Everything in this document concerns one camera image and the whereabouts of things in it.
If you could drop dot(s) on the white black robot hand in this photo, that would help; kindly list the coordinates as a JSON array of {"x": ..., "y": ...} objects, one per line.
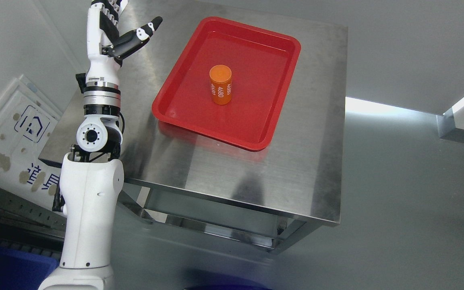
[{"x": 106, "y": 47}]

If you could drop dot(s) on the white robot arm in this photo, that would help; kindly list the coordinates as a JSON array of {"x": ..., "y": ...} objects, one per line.
[{"x": 91, "y": 192}]

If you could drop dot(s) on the stainless steel desk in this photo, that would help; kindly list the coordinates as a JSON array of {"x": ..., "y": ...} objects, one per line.
[{"x": 270, "y": 198}]

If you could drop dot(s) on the white sign board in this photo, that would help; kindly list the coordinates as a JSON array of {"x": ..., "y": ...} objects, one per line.
[{"x": 27, "y": 120}]

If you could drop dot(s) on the red plastic tray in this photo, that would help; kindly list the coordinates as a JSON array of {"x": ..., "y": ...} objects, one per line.
[{"x": 262, "y": 64}]

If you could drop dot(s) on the blue bin lower left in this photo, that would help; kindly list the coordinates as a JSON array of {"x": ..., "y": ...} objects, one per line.
[{"x": 22, "y": 270}]

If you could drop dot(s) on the steel shelf rack frame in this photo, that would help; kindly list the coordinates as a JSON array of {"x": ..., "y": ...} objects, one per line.
[{"x": 27, "y": 227}]

